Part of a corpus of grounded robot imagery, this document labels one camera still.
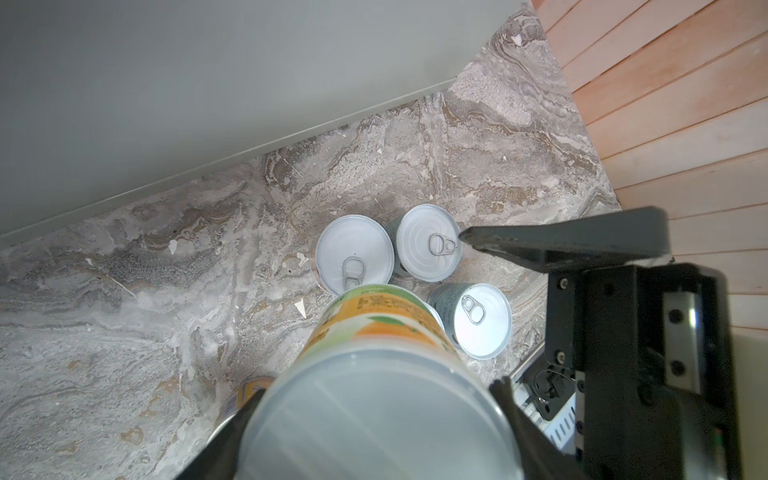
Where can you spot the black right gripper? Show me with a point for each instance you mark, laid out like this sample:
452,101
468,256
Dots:
650,348

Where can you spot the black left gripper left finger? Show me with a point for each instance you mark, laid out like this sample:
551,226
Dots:
219,459

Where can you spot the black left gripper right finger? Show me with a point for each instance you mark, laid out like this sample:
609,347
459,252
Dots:
539,457

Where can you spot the yellow can white lid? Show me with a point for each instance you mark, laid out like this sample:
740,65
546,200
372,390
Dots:
238,399
378,392

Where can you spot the short white-top can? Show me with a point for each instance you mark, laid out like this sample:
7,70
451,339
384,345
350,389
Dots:
477,317

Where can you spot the grey-label short can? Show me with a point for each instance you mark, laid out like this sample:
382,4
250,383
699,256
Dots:
425,242

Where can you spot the orange-label short can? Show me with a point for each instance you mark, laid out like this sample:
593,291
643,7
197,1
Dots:
353,250

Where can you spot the grey metal cabinet box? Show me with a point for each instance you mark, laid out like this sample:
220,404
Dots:
106,102

